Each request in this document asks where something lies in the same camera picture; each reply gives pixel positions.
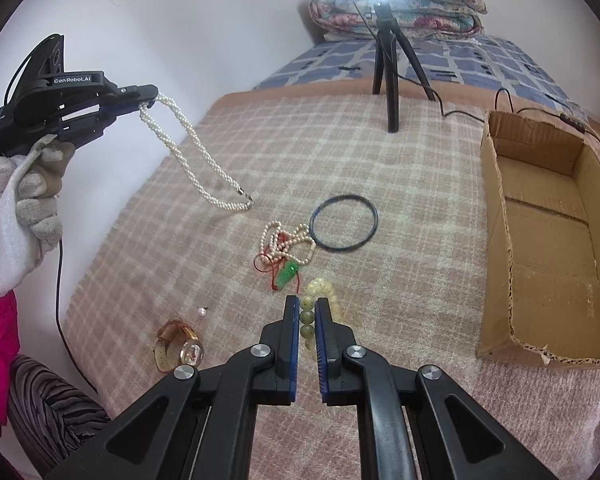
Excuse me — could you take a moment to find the twisted white pearl necklace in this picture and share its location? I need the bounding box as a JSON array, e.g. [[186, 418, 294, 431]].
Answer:
[[138, 93, 256, 213]]

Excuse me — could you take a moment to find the gold watch red strap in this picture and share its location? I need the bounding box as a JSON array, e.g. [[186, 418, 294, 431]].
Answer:
[[154, 317, 206, 373]]

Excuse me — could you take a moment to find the yellow bead bracelet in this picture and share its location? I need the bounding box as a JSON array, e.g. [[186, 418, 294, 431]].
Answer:
[[296, 276, 363, 359]]

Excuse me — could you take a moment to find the small pearl bead strand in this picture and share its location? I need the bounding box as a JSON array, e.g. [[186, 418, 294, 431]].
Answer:
[[259, 220, 317, 266]]

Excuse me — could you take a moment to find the dark bangle bracelet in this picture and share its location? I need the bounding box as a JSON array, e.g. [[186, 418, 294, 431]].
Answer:
[[308, 193, 380, 253]]

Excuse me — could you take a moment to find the white gloved left hand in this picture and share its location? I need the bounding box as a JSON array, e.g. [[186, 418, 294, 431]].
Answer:
[[0, 136, 76, 297]]

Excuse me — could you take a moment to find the striped dark fabric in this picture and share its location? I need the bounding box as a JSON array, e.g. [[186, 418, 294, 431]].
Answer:
[[7, 356, 111, 476]]

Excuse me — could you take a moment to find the cardboard box tray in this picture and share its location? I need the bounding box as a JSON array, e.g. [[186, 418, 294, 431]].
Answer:
[[477, 110, 600, 368]]

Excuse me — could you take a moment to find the black tripod stand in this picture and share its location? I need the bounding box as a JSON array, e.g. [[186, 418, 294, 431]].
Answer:
[[372, 2, 436, 133]]

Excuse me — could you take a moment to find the folded floral quilt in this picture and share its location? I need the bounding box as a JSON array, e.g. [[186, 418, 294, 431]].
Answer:
[[309, 0, 488, 41]]

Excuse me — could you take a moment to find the blue patterned bed sheet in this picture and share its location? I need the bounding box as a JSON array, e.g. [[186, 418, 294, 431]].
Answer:
[[259, 35, 585, 119]]

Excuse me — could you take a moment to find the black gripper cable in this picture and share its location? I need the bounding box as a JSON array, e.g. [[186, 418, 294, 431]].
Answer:
[[54, 238, 100, 394]]

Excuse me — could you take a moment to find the black power cable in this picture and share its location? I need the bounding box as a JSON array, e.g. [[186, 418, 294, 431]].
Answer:
[[349, 0, 600, 151]]

